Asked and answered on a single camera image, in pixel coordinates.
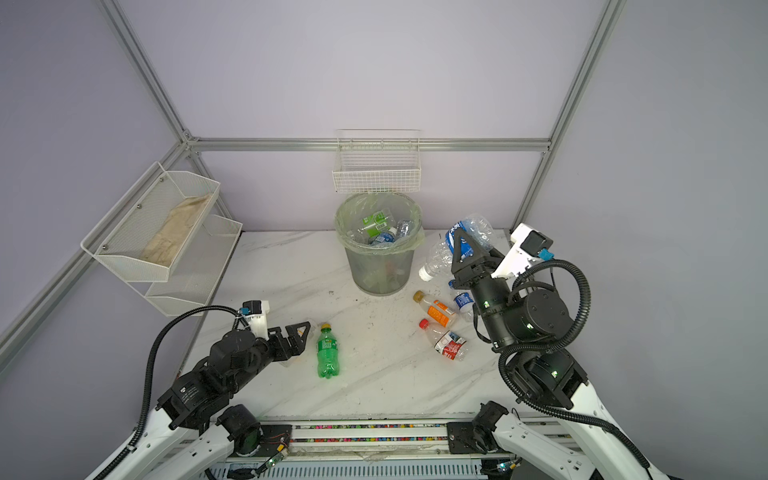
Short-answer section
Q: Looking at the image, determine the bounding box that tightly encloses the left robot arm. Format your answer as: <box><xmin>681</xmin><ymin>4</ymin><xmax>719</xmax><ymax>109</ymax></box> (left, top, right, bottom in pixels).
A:
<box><xmin>90</xmin><ymin>300</ymin><xmax>311</xmax><ymax>479</ymax></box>

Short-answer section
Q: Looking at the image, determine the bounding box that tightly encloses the crushed bottle green label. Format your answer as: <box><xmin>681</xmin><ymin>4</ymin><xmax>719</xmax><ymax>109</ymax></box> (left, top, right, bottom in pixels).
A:
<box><xmin>359</xmin><ymin>209</ymin><xmax>393</xmax><ymax>239</ymax></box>

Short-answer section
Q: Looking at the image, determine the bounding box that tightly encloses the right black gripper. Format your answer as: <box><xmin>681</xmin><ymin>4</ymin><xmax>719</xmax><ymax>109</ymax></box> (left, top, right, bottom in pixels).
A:
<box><xmin>444</xmin><ymin>225</ymin><xmax>510</xmax><ymax>349</ymax></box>

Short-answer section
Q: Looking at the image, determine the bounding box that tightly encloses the blue cap bottle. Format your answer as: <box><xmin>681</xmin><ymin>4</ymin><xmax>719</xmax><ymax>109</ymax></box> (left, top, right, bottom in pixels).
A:
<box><xmin>448</xmin><ymin>280</ymin><xmax>474</xmax><ymax>318</ymax></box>

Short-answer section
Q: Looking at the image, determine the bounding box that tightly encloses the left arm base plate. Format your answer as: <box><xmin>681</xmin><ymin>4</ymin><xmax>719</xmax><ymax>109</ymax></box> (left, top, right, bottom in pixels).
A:
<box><xmin>253</xmin><ymin>423</ymin><xmax>293</xmax><ymax>458</ymax></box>

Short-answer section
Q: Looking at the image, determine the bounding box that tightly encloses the red label crushed bottle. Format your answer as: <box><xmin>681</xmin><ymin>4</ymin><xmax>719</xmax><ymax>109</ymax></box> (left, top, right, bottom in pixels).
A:
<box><xmin>419</xmin><ymin>319</ymin><xmax>468</xmax><ymax>361</ymax></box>

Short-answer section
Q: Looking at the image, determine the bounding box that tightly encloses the white mesh upper shelf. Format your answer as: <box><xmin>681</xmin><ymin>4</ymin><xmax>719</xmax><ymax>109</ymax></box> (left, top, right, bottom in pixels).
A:
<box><xmin>80</xmin><ymin>162</ymin><xmax>220</xmax><ymax>283</ymax></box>

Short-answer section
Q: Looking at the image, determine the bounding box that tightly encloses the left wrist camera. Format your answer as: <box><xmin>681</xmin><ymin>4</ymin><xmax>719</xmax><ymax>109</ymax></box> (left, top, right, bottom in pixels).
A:
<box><xmin>240</xmin><ymin>300</ymin><xmax>270</xmax><ymax>339</ymax></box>

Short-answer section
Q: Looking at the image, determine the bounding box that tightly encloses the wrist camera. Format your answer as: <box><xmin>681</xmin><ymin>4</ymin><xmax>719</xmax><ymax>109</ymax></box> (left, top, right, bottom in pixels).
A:
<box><xmin>491</xmin><ymin>223</ymin><xmax>554</xmax><ymax>279</ymax></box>
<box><xmin>240</xmin><ymin>300</ymin><xmax>270</xmax><ymax>339</ymax></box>

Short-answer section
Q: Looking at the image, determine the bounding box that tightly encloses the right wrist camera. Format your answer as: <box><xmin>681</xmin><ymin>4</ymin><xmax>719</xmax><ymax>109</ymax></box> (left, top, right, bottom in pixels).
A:
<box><xmin>491</xmin><ymin>223</ymin><xmax>554</xmax><ymax>279</ymax></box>

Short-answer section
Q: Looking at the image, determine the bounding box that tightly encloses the mesh waste bin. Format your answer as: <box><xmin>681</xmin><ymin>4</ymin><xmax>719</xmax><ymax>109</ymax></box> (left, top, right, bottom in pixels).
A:
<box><xmin>342</xmin><ymin>246</ymin><xmax>419</xmax><ymax>296</ymax></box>

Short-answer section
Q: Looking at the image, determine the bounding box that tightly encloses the beige cloth in shelf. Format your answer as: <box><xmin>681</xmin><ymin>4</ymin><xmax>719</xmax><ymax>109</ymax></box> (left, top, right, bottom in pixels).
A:
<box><xmin>140</xmin><ymin>194</ymin><xmax>211</xmax><ymax>267</ymax></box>

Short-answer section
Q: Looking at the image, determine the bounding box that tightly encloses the orange label bottle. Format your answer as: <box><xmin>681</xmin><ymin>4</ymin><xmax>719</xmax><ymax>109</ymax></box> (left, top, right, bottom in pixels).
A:
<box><xmin>413</xmin><ymin>290</ymin><xmax>460</xmax><ymax>328</ymax></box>

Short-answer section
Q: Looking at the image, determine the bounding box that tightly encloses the blue label bottle front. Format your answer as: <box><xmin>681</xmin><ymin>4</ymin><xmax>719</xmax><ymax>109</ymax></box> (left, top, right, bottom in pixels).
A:
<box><xmin>419</xmin><ymin>214</ymin><xmax>493</xmax><ymax>282</ymax></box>

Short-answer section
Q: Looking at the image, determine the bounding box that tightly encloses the green soda bottle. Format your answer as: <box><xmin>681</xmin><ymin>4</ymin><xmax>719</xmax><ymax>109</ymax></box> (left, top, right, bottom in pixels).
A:
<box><xmin>317</xmin><ymin>323</ymin><xmax>340</xmax><ymax>379</ymax></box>

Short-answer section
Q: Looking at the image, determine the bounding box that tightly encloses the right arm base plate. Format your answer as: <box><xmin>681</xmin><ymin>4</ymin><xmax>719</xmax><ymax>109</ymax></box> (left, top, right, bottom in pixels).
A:
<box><xmin>446</xmin><ymin>422</ymin><xmax>499</xmax><ymax>454</ymax></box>

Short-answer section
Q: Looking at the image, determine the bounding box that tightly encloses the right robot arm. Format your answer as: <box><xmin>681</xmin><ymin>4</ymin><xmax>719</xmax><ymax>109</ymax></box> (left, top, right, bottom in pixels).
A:
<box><xmin>451</xmin><ymin>224</ymin><xmax>666</xmax><ymax>479</ymax></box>

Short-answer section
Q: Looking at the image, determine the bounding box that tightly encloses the white wire wall basket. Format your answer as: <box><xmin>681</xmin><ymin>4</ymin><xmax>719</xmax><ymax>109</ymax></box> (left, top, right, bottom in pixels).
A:
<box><xmin>332</xmin><ymin>129</ymin><xmax>422</xmax><ymax>194</ymax></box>

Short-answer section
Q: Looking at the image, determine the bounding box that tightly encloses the blue label bottle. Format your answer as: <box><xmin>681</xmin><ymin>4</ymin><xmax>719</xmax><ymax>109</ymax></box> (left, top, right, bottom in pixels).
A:
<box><xmin>369</xmin><ymin>227</ymin><xmax>398</xmax><ymax>247</ymax></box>
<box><xmin>419</xmin><ymin>214</ymin><xmax>493</xmax><ymax>282</ymax></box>

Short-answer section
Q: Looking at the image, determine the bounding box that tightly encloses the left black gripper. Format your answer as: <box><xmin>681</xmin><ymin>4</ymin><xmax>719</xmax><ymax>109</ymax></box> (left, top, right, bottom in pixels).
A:
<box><xmin>228</xmin><ymin>321</ymin><xmax>309</xmax><ymax>395</ymax></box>

